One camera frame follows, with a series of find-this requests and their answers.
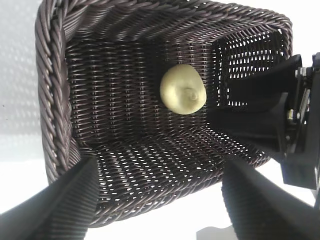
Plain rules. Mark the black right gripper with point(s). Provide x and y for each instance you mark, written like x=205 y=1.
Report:
x=307 y=150

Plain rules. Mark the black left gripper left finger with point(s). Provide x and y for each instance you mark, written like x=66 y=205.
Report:
x=50 y=207

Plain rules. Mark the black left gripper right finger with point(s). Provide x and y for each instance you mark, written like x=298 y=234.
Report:
x=262 y=207

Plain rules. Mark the pale yellow egg yolk pastry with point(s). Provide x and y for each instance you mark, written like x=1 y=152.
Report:
x=177 y=85

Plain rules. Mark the dark brown woven basket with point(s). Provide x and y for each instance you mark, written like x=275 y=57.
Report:
x=112 y=100

